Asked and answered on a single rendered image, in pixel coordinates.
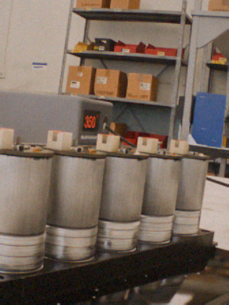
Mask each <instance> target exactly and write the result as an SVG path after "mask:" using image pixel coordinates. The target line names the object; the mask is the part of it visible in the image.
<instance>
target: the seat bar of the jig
mask: <svg viewBox="0 0 229 305"><path fill-rule="evenodd" d="M214 236H215V232H214V231H209V230H207V229H203V228H199V230H198V235H195V236H176V235H171V239H170V242H169V243H163V244H152V243H150V244H145V243H141V242H137V247H136V250H135V251H131V252H125V253H116V252H105V251H97V250H95V259H94V260H92V261H85V262H77V263H68V262H60V261H55V260H52V259H47V258H44V263H43V268H42V270H40V271H37V272H32V273H28V274H25V273H23V274H8V273H6V272H0V305H20V304H26V303H28V302H32V301H37V300H40V299H43V298H49V297H51V296H54V295H60V294H62V293H66V292H68V291H75V290H77V289H82V288H84V287H90V286H92V285H96V284H99V283H103V282H108V281H111V280H114V279H118V278H121V277H124V276H128V275H130V274H134V273H137V272H141V271H143V270H148V269H150V268H154V267H157V266H160V265H163V264H166V263H170V262H173V261H176V260H179V259H183V258H185V257H189V256H192V255H196V254H198V253H203V252H205V251H207V250H209V249H212V245H213V239H214Z"/></svg>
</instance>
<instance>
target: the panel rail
mask: <svg viewBox="0 0 229 305"><path fill-rule="evenodd" d="M24 145H29V146H30V147H34V148H35V147H36V146H38V147H43V146H47V144H43V143H37V144H28V143H22V146H24ZM78 146H81V147H83V148H86V149H89V148H91V147H97V146H90V145H77V147H78ZM123 148H126V149H129V150H131V149H132V148H137V147H123ZM160 150H162V151H164V150H170V149H169V148H161V149H160Z"/></svg>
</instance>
